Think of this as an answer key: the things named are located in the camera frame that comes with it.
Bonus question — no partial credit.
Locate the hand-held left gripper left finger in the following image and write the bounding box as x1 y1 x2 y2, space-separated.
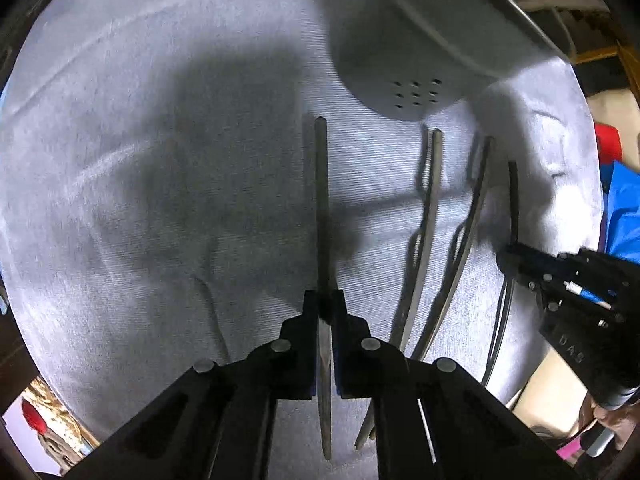
60 290 321 480

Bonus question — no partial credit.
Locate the grey table cloth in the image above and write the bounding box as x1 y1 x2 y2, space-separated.
0 0 603 461

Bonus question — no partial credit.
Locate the red plastic stool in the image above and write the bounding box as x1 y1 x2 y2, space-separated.
596 124 625 167

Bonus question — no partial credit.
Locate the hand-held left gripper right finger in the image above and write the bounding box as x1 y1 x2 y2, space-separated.
330 287 583 480

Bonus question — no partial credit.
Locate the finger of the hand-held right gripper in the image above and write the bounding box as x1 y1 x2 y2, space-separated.
505 242 567 272
496 254 552 294

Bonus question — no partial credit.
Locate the person's right hand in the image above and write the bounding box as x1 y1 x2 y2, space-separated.
579 392 640 443

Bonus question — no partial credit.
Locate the middle bundle of chopsticks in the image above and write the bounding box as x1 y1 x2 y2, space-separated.
354 136 496 452

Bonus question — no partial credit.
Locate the grey metal chopstick holder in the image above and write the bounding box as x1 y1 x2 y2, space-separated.
327 0 576 123

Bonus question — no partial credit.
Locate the blue cloth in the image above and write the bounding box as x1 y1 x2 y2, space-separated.
601 160 640 261

